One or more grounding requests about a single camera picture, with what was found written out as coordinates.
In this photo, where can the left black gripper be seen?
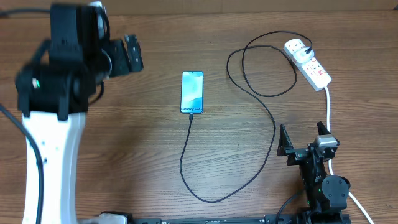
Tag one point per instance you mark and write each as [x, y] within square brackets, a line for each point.
[124, 65]

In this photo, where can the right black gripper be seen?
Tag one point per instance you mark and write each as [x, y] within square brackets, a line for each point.
[296, 154]

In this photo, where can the blue Galaxy smartphone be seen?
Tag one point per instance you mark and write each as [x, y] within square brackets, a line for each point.
[192, 92]

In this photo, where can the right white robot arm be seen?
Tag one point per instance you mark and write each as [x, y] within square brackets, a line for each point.
[326, 194]

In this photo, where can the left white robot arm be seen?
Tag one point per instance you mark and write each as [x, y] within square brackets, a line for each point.
[54, 91]

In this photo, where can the white charger plug adapter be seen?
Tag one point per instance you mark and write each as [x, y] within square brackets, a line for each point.
[303, 55]

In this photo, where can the white power strip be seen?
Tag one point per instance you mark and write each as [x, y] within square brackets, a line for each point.
[313, 71]

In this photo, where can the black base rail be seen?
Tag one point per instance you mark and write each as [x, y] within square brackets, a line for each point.
[121, 217]

